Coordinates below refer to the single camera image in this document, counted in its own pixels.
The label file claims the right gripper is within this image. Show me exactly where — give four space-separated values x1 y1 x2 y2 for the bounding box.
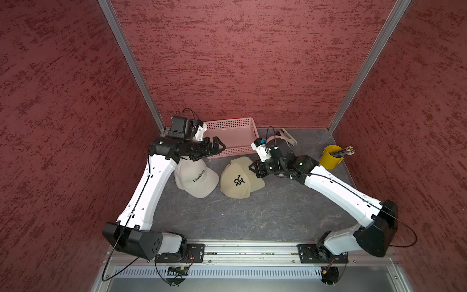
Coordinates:
249 155 286 177

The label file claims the yellow pencil cup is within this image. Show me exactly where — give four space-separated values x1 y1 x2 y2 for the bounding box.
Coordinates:
319 145 344 170

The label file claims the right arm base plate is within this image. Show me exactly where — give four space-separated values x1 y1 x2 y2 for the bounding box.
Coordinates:
297 244 349 265

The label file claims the pink baseball cap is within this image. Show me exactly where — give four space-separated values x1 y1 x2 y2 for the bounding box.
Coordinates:
266 135 290 148

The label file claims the pink perforated plastic basket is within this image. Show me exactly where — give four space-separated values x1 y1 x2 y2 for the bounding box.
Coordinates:
204 118 259 159

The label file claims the left corner aluminium post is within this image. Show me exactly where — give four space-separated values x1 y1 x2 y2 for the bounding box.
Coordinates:
98 0 165 133

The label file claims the beige cap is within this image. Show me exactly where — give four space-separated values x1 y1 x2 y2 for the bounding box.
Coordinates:
220 156 265 200

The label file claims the corner aluminium post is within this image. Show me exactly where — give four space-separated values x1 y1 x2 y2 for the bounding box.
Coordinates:
327 0 411 134
98 0 165 133

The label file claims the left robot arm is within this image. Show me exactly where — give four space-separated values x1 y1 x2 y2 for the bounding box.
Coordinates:
103 116 226 260

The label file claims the cream baseball cap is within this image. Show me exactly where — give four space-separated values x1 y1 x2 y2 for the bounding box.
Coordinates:
175 159 220 199

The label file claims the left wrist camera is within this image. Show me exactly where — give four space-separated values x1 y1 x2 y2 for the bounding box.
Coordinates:
192 123 207 142

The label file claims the aluminium front rail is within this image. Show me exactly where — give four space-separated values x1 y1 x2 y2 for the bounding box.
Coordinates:
103 240 400 266

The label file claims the right corner aluminium post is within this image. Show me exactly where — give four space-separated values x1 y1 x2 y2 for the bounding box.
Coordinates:
327 0 411 134

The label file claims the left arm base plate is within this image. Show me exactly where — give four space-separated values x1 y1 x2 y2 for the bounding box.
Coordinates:
155 243 206 264

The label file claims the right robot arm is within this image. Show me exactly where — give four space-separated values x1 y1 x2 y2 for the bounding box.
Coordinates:
249 139 398 262

